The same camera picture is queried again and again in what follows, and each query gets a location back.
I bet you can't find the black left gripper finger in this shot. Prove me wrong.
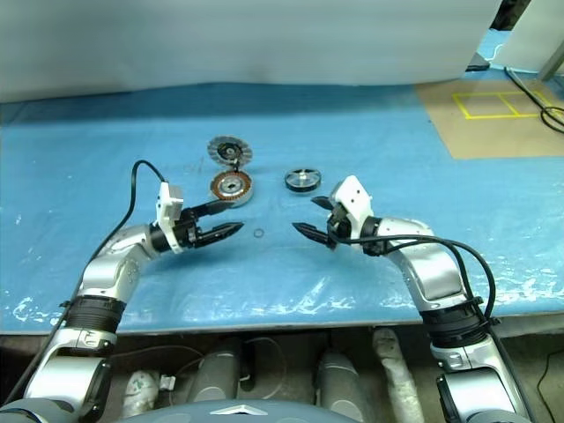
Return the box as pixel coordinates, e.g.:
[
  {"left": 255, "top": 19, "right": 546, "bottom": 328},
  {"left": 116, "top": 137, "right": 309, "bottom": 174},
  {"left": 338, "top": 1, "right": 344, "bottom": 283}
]
[
  {"left": 193, "top": 201, "right": 230, "bottom": 218},
  {"left": 201, "top": 222, "right": 245, "bottom": 246}
]

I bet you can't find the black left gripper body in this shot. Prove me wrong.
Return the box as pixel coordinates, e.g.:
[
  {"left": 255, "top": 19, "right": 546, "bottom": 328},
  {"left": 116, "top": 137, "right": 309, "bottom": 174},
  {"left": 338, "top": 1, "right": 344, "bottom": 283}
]
[{"left": 174, "top": 207, "right": 209, "bottom": 251}]

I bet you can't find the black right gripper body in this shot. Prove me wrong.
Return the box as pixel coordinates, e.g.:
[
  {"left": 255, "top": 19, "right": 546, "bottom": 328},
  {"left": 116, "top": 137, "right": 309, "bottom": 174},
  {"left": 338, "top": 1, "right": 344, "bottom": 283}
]
[{"left": 325, "top": 204, "right": 353, "bottom": 250}]

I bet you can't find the round silver motor housing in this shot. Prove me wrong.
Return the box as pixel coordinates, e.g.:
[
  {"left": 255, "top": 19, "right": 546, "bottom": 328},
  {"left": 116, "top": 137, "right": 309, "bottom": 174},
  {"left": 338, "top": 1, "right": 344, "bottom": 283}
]
[{"left": 283, "top": 167, "right": 323, "bottom": 193}]

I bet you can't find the copper wound stator disc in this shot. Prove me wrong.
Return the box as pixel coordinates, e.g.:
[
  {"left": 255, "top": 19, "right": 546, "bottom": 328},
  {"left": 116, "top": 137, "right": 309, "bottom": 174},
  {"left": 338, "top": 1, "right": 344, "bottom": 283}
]
[{"left": 207, "top": 169, "right": 256, "bottom": 208}]

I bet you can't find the silver finned motor cover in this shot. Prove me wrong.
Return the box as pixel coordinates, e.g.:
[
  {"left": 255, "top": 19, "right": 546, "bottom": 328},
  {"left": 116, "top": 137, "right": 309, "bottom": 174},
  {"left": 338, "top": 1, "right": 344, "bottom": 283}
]
[{"left": 206, "top": 135, "right": 255, "bottom": 168}]

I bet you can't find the blue plastic table sheet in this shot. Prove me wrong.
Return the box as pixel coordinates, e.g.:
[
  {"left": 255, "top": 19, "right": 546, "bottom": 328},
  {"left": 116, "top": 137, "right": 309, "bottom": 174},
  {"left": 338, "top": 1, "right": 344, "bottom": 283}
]
[{"left": 0, "top": 26, "right": 564, "bottom": 331}]

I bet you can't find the grey rounded robot leg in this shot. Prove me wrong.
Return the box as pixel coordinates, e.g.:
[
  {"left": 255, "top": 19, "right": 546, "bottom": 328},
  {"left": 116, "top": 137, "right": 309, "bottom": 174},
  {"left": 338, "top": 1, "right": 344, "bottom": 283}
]
[
  {"left": 193, "top": 347, "right": 243, "bottom": 404},
  {"left": 315, "top": 350, "right": 371, "bottom": 423}
]

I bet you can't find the white wrapped table leg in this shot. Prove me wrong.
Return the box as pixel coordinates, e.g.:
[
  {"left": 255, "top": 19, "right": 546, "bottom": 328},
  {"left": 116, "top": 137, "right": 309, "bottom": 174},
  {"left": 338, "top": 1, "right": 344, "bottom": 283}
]
[{"left": 372, "top": 328, "right": 427, "bottom": 423}]

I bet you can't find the white backdrop sheet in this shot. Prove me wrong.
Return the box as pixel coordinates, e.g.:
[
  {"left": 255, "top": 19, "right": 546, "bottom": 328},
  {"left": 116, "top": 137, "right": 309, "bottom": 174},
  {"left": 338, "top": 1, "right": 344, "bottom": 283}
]
[{"left": 0, "top": 0, "right": 503, "bottom": 105}]

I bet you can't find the white bundle with green mark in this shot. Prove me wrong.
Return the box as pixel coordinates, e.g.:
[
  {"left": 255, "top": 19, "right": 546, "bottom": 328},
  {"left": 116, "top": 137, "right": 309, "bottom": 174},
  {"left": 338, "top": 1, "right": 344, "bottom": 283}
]
[{"left": 122, "top": 369, "right": 160, "bottom": 419}]

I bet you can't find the brown cardboard mat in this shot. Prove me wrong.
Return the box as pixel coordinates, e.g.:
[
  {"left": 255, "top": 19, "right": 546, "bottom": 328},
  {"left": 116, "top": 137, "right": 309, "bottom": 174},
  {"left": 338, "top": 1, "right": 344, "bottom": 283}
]
[{"left": 413, "top": 74, "right": 564, "bottom": 160}]

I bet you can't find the grey robot torso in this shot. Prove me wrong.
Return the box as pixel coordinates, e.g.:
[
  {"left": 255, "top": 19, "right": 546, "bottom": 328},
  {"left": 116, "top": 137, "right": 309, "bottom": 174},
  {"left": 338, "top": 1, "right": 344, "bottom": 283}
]
[{"left": 127, "top": 390, "right": 349, "bottom": 423}]

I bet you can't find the white panel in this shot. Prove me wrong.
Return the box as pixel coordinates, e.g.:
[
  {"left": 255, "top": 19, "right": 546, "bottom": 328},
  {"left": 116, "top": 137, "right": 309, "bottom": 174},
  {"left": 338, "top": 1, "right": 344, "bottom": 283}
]
[{"left": 484, "top": 0, "right": 564, "bottom": 74}]

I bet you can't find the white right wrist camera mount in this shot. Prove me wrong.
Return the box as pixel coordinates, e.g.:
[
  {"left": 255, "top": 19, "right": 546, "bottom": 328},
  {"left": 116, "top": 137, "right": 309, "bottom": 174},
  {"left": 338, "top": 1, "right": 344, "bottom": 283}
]
[{"left": 329, "top": 174, "right": 375, "bottom": 233}]

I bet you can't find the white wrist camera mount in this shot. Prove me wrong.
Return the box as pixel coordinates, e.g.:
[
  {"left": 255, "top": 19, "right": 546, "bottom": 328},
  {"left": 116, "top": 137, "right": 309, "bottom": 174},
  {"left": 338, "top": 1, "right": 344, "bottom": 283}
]
[
  {"left": 329, "top": 174, "right": 375, "bottom": 233},
  {"left": 153, "top": 181, "right": 185, "bottom": 254}
]

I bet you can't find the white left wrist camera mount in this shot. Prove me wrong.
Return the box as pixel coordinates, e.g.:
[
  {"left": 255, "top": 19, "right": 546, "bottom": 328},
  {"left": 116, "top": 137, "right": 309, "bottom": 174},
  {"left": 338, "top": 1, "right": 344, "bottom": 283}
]
[{"left": 153, "top": 181, "right": 185, "bottom": 254}]

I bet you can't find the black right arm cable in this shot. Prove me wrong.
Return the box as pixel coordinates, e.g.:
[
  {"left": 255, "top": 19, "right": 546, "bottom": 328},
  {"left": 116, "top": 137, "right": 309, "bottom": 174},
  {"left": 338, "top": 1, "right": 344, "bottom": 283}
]
[{"left": 338, "top": 235, "right": 541, "bottom": 423}]

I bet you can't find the thin white wire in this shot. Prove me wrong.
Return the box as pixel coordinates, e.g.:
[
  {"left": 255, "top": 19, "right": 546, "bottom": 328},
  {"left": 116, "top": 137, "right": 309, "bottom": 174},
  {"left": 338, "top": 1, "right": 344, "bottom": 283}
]
[{"left": 109, "top": 337, "right": 284, "bottom": 393}]

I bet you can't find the black looped cable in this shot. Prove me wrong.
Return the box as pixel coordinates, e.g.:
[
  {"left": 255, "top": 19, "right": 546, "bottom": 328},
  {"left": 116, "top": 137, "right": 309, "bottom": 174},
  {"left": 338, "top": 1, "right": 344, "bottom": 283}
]
[{"left": 504, "top": 65, "right": 564, "bottom": 133}]

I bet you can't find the thin black floor cable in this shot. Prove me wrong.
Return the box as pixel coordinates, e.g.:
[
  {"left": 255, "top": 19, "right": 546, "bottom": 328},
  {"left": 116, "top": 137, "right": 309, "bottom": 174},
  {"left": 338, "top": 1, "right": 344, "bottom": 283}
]
[{"left": 534, "top": 347, "right": 554, "bottom": 423}]

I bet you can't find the grey metal post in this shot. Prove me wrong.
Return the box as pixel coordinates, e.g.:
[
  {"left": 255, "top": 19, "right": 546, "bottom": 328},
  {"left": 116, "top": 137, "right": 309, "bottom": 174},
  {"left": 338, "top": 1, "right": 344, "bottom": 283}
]
[{"left": 537, "top": 26, "right": 564, "bottom": 80}]

